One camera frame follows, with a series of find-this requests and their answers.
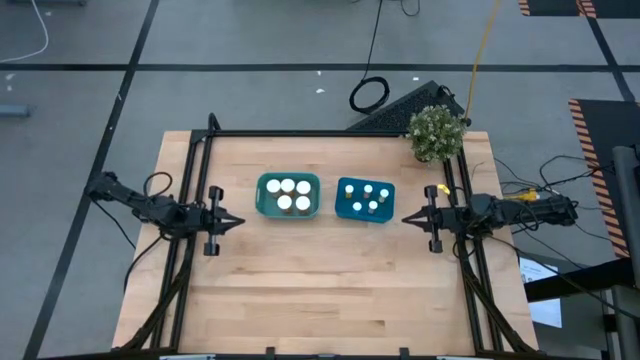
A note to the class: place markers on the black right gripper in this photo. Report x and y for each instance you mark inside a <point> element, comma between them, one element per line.
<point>442,220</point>

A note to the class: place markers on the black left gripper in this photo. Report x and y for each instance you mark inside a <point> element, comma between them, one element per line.
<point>215,222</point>

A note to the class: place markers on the large orange white-capped pill bottle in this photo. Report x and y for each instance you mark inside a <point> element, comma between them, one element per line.
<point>287,185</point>
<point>302,203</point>
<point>273,186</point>
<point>303,187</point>
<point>284,202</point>

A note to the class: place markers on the small pink pill bottle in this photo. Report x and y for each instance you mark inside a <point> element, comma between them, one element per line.
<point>368,189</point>

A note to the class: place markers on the small yellow pill bottle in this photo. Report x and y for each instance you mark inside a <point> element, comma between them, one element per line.
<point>349,189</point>

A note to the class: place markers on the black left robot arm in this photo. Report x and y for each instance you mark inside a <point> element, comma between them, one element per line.
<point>160,212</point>

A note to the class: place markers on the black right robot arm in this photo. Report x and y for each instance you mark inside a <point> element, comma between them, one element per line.
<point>525,212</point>

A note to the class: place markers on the teal plastic bin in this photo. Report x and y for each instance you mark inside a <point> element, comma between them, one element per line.
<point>261,205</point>

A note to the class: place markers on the blue plastic bin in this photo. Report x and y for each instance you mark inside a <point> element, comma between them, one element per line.
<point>342,212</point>

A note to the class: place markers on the potted plant with white flowers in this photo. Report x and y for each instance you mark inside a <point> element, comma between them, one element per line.
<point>436,132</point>

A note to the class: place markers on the black keyboard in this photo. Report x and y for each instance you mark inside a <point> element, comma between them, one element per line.
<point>395,112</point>

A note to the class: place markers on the white sheet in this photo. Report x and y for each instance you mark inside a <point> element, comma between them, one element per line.
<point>545,310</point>

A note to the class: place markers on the black metal beam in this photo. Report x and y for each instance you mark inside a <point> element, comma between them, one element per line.
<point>575,282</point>

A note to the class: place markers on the black mat with orange stripes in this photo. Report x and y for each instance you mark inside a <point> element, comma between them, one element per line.
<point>610,130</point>
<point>555,6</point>

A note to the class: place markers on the grey floor block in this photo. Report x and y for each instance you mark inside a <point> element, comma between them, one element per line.
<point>15,110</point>

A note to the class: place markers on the black metal table frame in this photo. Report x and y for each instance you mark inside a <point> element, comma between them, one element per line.
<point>300,133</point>

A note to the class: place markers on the grey metal post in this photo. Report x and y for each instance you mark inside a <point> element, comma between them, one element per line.
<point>627,225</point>

